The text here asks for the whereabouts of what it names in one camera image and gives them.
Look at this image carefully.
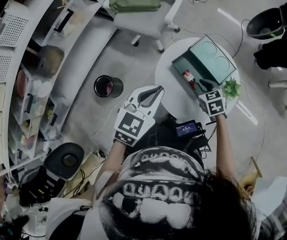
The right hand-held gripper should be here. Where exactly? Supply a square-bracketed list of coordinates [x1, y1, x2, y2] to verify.
[197, 78, 227, 119]

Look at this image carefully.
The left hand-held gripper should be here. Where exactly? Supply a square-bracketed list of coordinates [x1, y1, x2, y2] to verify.
[113, 84, 165, 148]

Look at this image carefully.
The small red bottle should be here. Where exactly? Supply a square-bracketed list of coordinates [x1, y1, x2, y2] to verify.
[182, 69, 197, 90]

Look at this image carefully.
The teal box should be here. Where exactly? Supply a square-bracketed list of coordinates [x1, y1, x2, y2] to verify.
[171, 33, 237, 97]

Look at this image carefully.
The person's left forearm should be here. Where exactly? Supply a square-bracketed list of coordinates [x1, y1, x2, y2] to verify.
[93, 140, 131, 185]

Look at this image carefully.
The person's right forearm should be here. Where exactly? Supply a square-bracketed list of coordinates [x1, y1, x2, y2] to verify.
[214, 115, 236, 175]

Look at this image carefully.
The clear plastic bin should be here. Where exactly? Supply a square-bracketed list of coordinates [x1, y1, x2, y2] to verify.
[42, 0, 102, 47]
[15, 70, 57, 125]

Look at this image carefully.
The white round table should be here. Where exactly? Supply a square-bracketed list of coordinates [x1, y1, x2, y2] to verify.
[154, 36, 241, 117]

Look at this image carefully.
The small green potted plant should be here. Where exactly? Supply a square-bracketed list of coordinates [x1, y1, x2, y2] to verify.
[222, 76, 242, 100]

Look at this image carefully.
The black waste bin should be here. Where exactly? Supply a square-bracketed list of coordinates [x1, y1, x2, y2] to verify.
[93, 75, 124, 99]

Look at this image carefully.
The white office chair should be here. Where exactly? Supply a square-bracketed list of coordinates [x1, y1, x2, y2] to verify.
[105, 0, 184, 54]

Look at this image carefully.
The white metal shelf rack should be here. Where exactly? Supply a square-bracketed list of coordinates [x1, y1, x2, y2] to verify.
[0, 0, 117, 185]

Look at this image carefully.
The black oval backpack shell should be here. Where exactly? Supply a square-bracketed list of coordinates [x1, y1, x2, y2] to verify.
[246, 7, 284, 40]
[43, 142, 85, 181]

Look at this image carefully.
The wooden stool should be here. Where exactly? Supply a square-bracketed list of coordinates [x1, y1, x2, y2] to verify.
[240, 155, 264, 185]

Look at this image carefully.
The person's printed white shirt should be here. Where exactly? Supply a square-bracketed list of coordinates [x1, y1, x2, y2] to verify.
[45, 146, 259, 240]

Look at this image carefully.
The clear bin with brown contents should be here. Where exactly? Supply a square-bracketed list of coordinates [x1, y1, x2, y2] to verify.
[20, 45, 66, 79]

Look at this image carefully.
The black equipment case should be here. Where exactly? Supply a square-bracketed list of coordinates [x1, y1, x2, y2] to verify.
[18, 166, 67, 207]

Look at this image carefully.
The white perforated basket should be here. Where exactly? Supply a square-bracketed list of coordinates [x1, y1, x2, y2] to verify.
[0, 5, 31, 47]
[0, 47, 16, 85]

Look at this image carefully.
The black screen recorder device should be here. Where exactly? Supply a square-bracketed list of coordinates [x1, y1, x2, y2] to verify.
[175, 120, 206, 138]

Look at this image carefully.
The black shoulder strap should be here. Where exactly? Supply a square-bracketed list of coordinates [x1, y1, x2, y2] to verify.
[45, 205, 94, 240]

